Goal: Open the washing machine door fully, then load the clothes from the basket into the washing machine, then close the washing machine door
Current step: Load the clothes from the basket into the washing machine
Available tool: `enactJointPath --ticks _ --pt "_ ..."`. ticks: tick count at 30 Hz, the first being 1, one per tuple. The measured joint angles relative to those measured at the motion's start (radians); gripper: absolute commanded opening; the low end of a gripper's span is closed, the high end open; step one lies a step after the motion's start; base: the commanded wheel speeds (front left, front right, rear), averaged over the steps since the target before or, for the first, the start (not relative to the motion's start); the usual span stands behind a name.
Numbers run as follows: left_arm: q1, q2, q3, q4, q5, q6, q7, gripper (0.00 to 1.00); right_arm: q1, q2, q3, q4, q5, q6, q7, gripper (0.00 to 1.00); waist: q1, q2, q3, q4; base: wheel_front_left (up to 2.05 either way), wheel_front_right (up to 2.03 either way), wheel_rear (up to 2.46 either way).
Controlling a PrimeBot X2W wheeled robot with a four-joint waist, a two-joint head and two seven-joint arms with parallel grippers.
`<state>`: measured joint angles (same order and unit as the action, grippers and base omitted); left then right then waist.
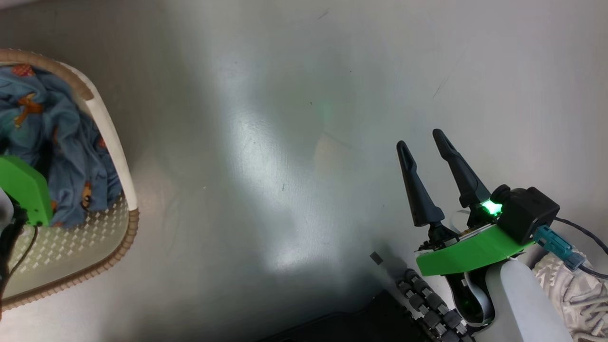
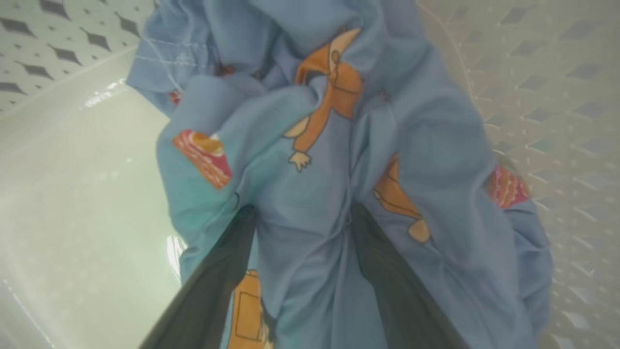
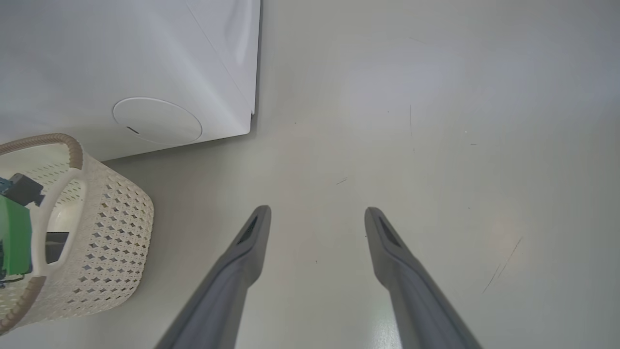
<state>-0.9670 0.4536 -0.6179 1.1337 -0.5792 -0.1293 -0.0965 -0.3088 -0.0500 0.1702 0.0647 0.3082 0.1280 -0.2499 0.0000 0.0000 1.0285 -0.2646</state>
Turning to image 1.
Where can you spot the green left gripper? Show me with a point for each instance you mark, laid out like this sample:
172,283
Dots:
26,190

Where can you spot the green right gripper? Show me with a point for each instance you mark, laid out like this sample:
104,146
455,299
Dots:
475,251

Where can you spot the blue bear print garment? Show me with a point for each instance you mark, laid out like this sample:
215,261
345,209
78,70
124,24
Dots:
71,142

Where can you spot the cream perforated laundry basket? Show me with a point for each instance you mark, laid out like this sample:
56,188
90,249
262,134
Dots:
71,247

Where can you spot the small dark floor marker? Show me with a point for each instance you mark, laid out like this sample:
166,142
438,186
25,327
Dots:
376,258

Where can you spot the beige knit sneaker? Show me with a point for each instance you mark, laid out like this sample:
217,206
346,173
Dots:
582,299

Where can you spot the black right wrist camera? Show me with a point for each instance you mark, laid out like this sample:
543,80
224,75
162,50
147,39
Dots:
527,213

